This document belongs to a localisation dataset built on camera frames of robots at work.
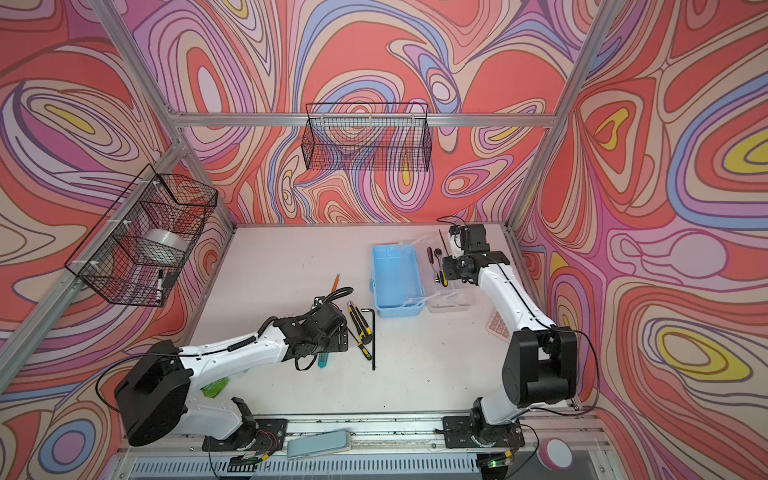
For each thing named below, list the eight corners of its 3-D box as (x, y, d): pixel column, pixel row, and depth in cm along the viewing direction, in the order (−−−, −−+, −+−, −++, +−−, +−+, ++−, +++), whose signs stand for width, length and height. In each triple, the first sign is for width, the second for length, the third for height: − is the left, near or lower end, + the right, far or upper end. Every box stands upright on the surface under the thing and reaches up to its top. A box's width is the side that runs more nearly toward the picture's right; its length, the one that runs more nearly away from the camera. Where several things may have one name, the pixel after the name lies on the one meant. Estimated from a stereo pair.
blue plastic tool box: (370, 319, 96) (368, 307, 90) (372, 256, 113) (371, 243, 107) (422, 319, 96) (424, 307, 90) (417, 256, 113) (418, 243, 107)
